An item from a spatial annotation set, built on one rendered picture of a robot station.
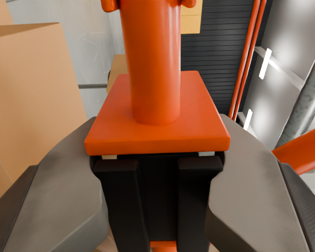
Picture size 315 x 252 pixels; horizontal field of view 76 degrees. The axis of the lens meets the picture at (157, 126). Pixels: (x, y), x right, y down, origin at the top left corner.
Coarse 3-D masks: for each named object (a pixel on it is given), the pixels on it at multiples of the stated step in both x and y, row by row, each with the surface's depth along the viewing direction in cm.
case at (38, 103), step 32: (0, 32) 19; (32, 32) 21; (0, 64) 17; (32, 64) 21; (64, 64) 28; (0, 96) 16; (32, 96) 20; (64, 96) 27; (0, 128) 16; (32, 128) 20; (64, 128) 27; (0, 160) 16; (32, 160) 20; (0, 192) 16
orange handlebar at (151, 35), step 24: (120, 0) 7; (144, 0) 6; (168, 0) 6; (192, 0) 6; (144, 24) 7; (168, 24) 7; (144, 48) 7; (168, 48) 7; (144, 72) 7; (168, 72) 8; (144, 96) 8; (168, 96) 8; (144, 120) 9; (168, 120) 9
